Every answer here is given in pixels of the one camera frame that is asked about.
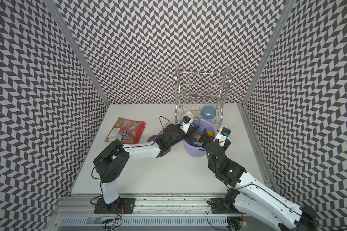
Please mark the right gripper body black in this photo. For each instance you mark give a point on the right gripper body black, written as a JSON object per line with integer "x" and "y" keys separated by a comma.
{"x": 208, "y": 139}

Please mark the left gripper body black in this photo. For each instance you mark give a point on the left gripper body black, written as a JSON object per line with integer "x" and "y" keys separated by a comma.
{"x": 181, "y": 136}

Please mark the blue fork yellow handle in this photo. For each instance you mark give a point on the blue fork yellow handle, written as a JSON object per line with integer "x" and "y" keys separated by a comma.
{"x": 196, "y": 136}

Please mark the purple plastic bucket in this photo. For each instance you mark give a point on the purple plastic bucket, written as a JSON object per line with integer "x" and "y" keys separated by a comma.
{"x": 198, "y": 151}

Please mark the purple rake pink handle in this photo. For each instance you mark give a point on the purple rake pink handle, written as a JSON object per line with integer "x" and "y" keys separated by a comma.
{"x": 152, "y": 138}

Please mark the yellow plastic shovel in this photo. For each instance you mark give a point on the yellow plastic shovel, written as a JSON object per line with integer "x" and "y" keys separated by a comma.
{"x": 211, "y": 133}

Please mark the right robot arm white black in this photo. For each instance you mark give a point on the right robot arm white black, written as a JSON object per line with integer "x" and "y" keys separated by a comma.
{"x": 248, "y": 195}

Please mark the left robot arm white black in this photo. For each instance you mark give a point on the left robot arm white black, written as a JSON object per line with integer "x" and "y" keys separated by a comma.
{"x": 110, "y": 163}

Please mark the white orange patterned bowl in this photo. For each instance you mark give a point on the white orange patterned bowl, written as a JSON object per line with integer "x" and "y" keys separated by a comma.
{"x": 190, "y": 114}

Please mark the blue bowl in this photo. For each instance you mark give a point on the blue bowl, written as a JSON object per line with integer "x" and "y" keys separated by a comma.
{"x": 208, "y": 112}

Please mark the silver metal dish rack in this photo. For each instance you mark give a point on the silver metal dish rack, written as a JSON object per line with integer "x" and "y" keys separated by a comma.
{"x": 195, "y": 90}

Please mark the red snack bag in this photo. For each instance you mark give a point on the red snack bag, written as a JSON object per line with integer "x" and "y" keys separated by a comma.
{"x": 126, "y": 131}

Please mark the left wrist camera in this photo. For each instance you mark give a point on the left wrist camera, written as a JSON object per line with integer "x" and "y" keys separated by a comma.
{"x": 185, "y": 124}

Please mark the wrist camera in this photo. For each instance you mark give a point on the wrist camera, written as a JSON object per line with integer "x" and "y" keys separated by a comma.
{"x": 222, "y": 135}
{"x": 185, "y": 124}

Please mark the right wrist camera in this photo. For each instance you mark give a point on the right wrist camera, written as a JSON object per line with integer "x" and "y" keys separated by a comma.
{"x": 222, "y": 135}

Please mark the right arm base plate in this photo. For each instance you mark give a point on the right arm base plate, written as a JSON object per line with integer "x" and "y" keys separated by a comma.
{"x": 219, "y": 206}

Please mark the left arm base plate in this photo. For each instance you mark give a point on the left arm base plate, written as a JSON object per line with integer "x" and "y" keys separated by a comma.
{"x": 121, "y": 205}

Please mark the aluminium frame post right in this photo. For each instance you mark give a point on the aluminium frame post right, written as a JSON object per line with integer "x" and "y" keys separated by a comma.
{"x": 251, "y": 133}

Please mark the aluminium frame post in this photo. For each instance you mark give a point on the aluminium frame post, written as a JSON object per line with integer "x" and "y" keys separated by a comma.
{"x": 52, "y": 8}
{"x": 251, "y": 133}

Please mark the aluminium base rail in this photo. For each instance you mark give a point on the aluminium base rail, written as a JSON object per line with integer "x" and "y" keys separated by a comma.
{"x": 151, "y": 212}

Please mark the aluminium frame post left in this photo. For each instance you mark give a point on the aluminium frame post left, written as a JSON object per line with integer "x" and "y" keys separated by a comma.
{"x": 52, "y": 8}

